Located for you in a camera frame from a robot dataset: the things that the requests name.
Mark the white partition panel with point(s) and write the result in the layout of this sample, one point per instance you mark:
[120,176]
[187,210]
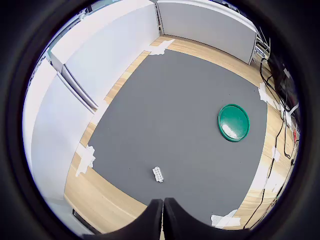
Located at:
[207,27]
[107,45]
[57,130]

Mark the round green lid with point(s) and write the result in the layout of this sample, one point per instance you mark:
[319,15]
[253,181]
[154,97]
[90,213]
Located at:
[233,122]

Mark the dark grey mat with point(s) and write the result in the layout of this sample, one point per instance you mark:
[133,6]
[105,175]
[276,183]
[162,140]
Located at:
[175,112]

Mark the white tape on mat corner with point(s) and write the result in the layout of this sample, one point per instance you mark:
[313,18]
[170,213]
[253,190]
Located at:
[161,47]
[86,157]
[226,219]
[265,93]

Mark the small red object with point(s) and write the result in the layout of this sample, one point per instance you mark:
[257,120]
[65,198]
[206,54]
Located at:
[295,136]

